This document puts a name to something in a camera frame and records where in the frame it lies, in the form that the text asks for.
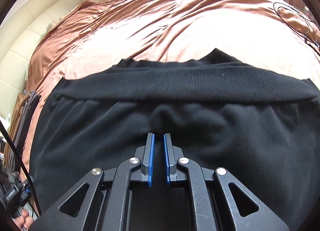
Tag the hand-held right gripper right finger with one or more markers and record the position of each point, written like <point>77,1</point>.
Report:
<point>167,161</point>

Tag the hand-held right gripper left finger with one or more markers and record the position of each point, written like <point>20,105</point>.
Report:
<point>151,161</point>

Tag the black sweatshirt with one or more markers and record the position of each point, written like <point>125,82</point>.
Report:
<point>225,126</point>

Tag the stack of folded clothes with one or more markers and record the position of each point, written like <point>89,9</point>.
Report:
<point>22,121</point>

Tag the person's left hand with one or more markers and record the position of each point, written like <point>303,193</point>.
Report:
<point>25,218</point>

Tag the brown bed cover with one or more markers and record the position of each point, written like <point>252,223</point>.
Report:
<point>162,28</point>

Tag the cream padded headboard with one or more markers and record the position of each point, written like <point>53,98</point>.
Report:
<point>25,46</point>

